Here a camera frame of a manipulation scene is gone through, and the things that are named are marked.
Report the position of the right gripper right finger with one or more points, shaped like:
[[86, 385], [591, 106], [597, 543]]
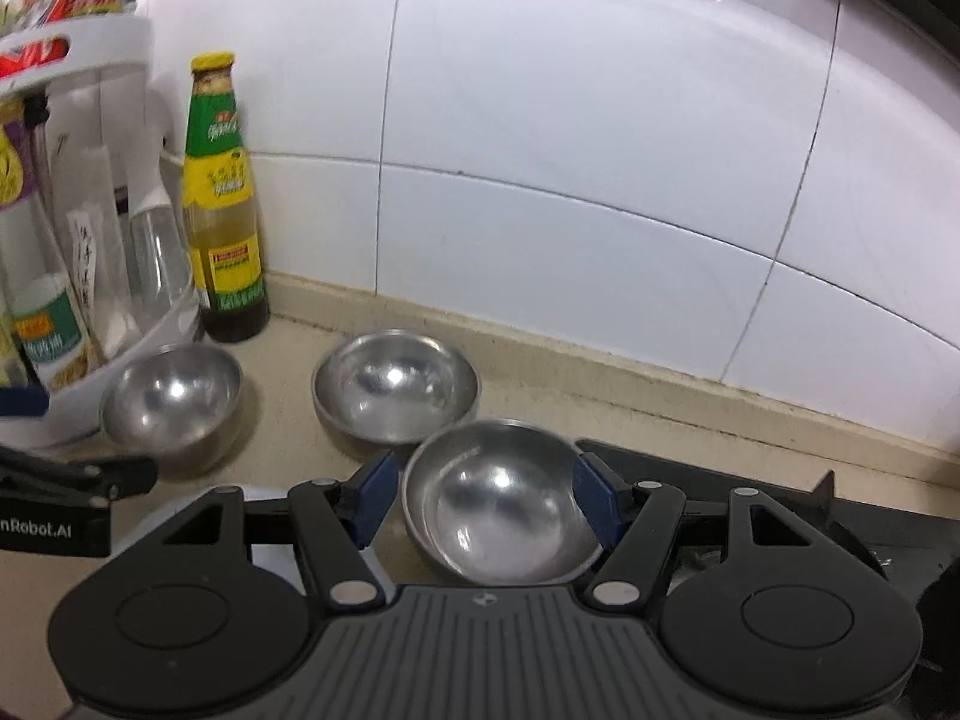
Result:
[[636, 525]]

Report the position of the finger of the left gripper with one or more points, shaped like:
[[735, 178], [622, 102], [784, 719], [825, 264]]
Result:
[[32, 482], [23, 402]]

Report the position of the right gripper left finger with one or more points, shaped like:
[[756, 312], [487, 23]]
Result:
[[335, 522]]

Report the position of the steel bowl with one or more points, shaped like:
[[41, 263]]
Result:
[[393, 388], [491, 502], [181, 406]]

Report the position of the green label seasoning jar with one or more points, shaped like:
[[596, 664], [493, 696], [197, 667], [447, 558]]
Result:
[[52, 330]]

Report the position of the white two-tier spice rack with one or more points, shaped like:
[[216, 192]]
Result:
[[39, 64]]

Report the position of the clear plastic seasoning bag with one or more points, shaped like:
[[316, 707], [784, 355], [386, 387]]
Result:
[[128, 269]]

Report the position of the green yellow sauce bottle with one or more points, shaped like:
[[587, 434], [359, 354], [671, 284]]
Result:
[[219, 207]]

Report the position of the black gas stove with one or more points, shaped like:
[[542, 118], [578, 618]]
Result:
[[785, 604]]

